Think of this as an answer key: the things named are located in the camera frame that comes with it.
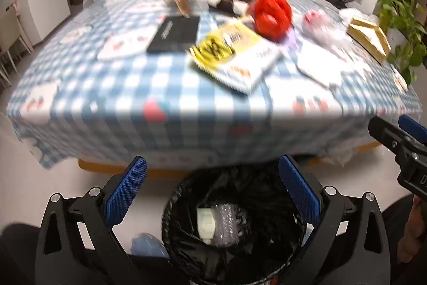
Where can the green potted plant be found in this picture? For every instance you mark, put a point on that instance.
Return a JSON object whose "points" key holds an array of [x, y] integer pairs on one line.
{"points": [[402, 14]]}

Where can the beige chair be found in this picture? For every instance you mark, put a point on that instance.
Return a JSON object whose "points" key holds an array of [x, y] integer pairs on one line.
{"points": [[11, 34]]}

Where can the red plastic bag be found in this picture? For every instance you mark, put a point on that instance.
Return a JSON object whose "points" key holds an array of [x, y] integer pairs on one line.
{"points": [[270, 14]]}

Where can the yellow and white packet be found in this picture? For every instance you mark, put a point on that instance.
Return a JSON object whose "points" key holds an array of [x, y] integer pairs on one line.
{"points": [[233, 54]]}

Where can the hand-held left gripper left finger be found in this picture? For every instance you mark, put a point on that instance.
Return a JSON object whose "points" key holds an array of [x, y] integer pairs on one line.
{"points": [[126, 191]]}

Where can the blue slipper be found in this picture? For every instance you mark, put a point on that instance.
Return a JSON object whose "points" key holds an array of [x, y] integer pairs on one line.
{"points": [[146, 245]]}

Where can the person's right hand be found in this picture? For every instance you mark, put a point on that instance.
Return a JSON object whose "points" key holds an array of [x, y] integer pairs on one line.
{"points": [[417, 231]]}

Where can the clear bubble wrap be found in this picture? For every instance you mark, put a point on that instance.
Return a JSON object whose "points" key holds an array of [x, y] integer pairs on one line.
{"points": [[230, 225]]}

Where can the white paper sheet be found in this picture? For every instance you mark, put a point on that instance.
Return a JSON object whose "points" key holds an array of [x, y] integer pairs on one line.
{"points": [[320, 66]]}

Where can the blue checked bear tablecloth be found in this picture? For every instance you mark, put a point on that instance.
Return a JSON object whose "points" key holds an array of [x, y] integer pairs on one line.
{"points": [[116, 88]]}

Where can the flat black box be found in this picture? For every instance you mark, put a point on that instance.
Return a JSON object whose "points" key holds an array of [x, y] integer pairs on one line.
{"points": [[175, 34]]}

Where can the white bag with red print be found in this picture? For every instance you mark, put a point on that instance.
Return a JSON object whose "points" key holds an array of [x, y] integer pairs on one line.
{"points": [[317, 24]]}

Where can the trash bin with black liner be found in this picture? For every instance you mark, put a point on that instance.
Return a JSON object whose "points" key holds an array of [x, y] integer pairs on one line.
{"points": [[253, 191]]}

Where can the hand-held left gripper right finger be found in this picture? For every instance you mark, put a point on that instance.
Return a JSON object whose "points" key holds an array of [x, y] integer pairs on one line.
{"points": [[298, 188]]}

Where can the gold foil bag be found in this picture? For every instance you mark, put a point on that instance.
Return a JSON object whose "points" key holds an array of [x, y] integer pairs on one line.
{"points": [[368, 34]]}

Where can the crumpled white tissue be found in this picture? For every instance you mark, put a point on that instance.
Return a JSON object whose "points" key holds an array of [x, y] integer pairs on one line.
{"points": [[350, 14]]}

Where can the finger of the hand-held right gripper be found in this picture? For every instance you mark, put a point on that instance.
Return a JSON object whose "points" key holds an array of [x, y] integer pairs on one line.
{"points": [[383, 133], [412, 125]]}

